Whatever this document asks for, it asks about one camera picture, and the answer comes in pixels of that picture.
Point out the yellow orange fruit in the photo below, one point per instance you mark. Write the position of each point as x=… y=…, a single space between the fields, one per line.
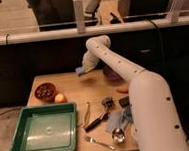
x=60 y=98

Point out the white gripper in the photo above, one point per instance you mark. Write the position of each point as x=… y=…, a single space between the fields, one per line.
x=89 y=63

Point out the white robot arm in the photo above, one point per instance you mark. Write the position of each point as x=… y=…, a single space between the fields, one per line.
x=156 y=120

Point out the green plastic tray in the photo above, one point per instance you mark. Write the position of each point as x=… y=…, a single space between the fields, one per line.
x=46 y=128

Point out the silver fork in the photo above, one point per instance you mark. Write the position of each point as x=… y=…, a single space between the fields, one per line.
x=92 y=140

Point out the purple bowl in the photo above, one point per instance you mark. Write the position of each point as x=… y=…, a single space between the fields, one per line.
x=110 y=74

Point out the orange carrot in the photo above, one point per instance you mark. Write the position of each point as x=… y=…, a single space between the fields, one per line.
x=123 y=90

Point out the black office chair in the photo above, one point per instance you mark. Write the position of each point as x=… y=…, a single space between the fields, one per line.
x=90 y=11

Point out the small dark block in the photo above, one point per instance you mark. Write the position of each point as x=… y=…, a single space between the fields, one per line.
x=124 y=101

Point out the brown bowl with beans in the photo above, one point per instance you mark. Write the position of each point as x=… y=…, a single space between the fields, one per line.
x=45 y=92

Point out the blue grey cloth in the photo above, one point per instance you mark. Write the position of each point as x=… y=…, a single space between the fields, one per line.
x=119 y=120

